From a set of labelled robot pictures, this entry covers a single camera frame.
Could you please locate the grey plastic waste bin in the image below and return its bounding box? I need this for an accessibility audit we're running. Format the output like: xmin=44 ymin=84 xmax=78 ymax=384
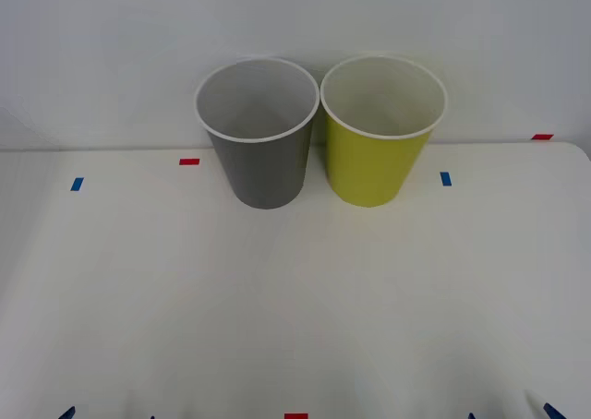
xmin=193 ymin=56 xmax=321 ymax=210

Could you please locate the yellow-green plastic waste bin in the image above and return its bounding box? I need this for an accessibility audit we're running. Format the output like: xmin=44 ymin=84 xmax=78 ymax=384
xmin=320 ymin=54 xmax=450 ymax=209

